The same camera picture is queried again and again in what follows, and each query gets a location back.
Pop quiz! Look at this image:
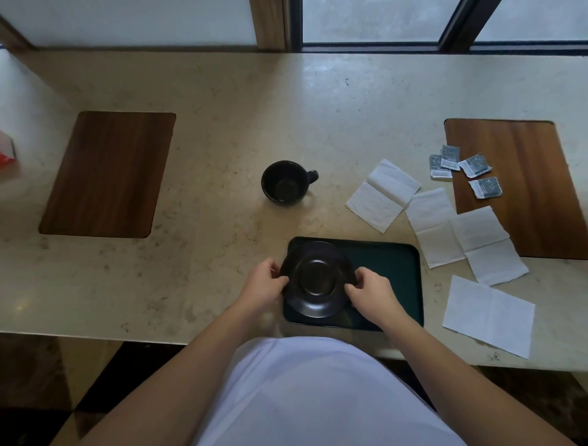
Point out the person's right hand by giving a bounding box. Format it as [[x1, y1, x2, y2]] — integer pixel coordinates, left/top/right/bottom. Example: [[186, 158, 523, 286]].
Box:
[[343, 266, 410, 330]]

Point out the person's left hand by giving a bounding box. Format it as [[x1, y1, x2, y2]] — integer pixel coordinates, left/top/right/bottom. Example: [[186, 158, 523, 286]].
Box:
[[236, 257, 290, 318]]

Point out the dark green tray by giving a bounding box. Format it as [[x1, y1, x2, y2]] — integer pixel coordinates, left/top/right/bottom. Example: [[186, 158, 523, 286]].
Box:
[[282, 236, 425, 333]]

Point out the black saucer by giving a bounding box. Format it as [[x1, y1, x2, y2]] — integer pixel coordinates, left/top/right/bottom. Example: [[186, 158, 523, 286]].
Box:
[[280, 241, 358, 319]]

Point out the white paper napkin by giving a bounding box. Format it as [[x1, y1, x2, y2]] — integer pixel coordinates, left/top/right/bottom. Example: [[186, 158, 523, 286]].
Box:
[[442, 275, 536, 360], [345, 159, 421, 234], [450, 205, 530, 287], [404, 187, 467, 270]]

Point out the black cup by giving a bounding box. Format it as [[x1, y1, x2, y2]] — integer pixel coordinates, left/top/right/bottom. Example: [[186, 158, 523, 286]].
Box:
[[260, 160, 320, 206]]

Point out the grey sachet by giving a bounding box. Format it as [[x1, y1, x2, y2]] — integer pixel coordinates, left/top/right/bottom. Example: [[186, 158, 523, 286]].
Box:
[[458, 153, 493, 179], [429, 154, 453, 179], [468, 176, 503, 200], [440, 145, 461, 172]]

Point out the person's right forearm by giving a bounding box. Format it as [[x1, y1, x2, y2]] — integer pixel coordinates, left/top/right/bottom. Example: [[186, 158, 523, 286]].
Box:
[[376, 312, 579, 446]]

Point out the person's left forearm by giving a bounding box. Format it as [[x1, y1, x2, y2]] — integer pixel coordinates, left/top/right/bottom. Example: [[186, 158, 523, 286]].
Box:
[[78, 298, 272, 446]]

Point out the person's white shirt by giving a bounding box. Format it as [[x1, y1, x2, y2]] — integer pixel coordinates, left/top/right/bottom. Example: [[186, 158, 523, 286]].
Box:
[[192, 336, 467, 446]]

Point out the brown wooden placemat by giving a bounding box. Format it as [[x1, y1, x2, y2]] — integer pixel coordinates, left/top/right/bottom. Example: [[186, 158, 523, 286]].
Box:
[[38, 110, 177, 240], [443, 118, 588, 260]]

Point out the red tissue packet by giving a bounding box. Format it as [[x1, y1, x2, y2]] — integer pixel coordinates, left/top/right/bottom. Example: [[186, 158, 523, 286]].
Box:
[[0, 130, 18, 166]]

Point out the black window frame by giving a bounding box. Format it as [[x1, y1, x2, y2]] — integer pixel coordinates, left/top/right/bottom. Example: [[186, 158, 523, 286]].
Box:
[[289, 0, 588, 56]]

